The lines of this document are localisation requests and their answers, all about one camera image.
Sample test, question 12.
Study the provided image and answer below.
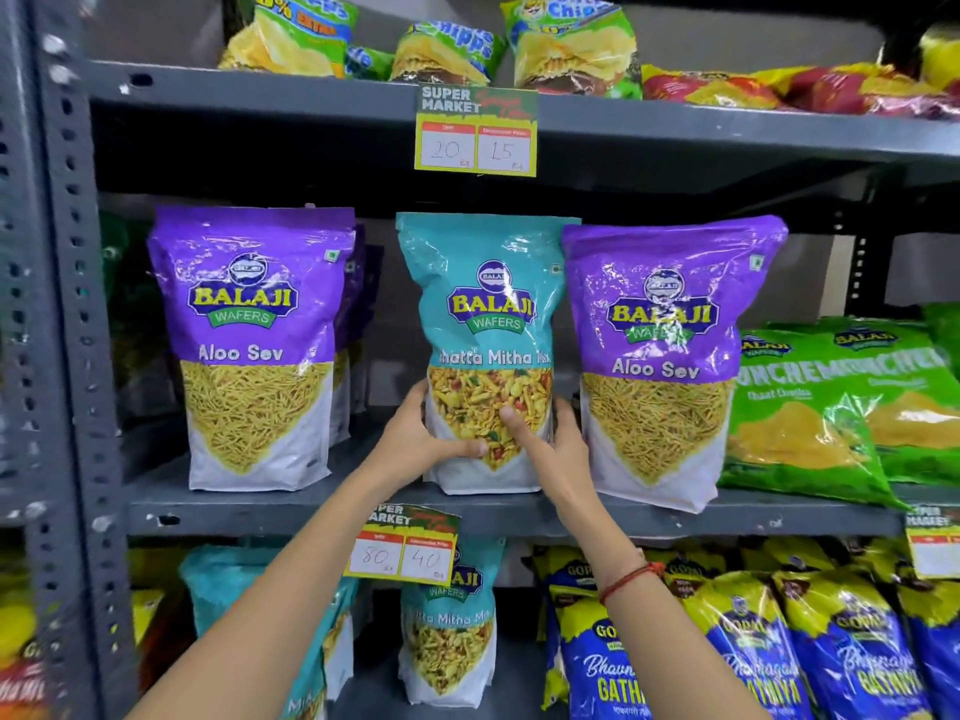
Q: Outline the person's left hand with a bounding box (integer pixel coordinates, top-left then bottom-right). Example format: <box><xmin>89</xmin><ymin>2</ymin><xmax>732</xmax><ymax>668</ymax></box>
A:
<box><xmin>370</xmin><ymin>379</ymin><xmax>489</xmax><ymax>496</ymax></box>

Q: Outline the teal snack mix bag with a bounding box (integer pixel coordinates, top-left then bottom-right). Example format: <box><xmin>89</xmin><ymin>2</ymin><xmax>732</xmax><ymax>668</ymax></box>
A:
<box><xmin>395</xmin><ymin>211</ymin><xmax>583</xmax><ymax>496</ymax></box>
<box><xmin>397</xmin><ymin>537</ymin><xmax>507</xmax><ymax>709</ymax></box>
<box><xmin>179</xmin><ymin>544</ymin><xmax>362</xmax><ymax>720</ymax></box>

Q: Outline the row of blue yellow packets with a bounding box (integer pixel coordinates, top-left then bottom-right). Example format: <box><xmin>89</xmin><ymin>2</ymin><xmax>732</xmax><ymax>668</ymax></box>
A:
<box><xmin>531</xmin><ymin>535</ymin><xmax>960</xmax><ymax>720</ymax></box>

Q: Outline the purple sev snack bag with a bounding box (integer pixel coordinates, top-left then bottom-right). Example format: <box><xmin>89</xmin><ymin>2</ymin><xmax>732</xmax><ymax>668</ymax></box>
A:
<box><xmin>147</xmin><ymin>205</ymin><xmax>358</xmax><ymax>494</ymax></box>
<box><xmin>560</xmin><ymin>214</ymin><xmax>789</xmax><ymax>515</ymax></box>

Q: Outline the person's left forearm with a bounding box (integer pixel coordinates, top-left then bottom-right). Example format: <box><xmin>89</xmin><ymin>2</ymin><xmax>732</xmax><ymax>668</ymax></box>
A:
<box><xmin>126</xmin><ymin>451</ymin><xmax>410</xmax><ymax>720</ymax></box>

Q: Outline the dark green snack packet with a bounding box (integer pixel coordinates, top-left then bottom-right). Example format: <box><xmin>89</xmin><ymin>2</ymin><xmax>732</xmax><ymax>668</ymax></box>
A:
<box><xmin>100</xmin><ymin>209</ymin><xmax>155</xmax><ymax>368</ymax></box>

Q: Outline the grey metal shelf rack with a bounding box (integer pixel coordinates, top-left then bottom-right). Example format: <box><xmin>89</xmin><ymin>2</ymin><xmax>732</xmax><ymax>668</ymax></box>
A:
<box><xmin>0</xmin><ymin>0</ymin><xmax>960</xmax><ymax>720</ymax></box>

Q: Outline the person's right hand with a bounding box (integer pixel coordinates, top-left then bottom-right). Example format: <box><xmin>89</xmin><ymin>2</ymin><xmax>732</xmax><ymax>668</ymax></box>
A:
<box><xmin>498</xmin><ymin>397</ymin><xmax>603</xmax><ymax>523</ymax></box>

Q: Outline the green yellow chips packet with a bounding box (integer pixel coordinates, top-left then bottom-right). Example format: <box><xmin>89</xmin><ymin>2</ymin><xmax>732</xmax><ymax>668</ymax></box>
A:
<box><xmin>500</xmin><ymin>0</ymin><xmax>644</xmax><ymax>100</ymax></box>
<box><xmin>345</xmin><ymin>44</ymin><xmax>396</xmax><ymax>82</ymax></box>
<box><xmin>389</xmin><ymin>20</ymin><xmax>509</xmax><ymax>88</ymax></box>
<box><xmin>219</xmin><ymin>0</ymin><xmax>360</xmax><ymax>78</ymax></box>

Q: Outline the yellow green price tag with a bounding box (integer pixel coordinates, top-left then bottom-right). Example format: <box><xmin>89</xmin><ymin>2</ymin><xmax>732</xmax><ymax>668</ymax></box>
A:
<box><xmin>414</xmin><ymin>85</ymin><xmax>540</xmax><ymax>178</ymax></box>
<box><xmin>344</xmin><ymin>503</ymin><xmax>461</xmax><ymax>588</ymax></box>
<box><xmin>904</xmin><ymin>505</ymin><xmax>960</xmax><ymax>581</ymax></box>

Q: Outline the person's right forearm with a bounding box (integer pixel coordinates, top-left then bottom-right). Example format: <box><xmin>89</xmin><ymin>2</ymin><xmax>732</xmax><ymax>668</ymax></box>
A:
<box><xmin>551</xmin><ymin>493</ymin><xmax>775</xmax><ymax>720</ymax></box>

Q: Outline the red thread bracelet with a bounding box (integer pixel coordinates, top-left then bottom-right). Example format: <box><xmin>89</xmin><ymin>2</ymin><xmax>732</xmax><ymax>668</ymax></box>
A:
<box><xmin>597</xmin><ymin>561</ymin><xmax>667</xmax><ymax>606</ymax></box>

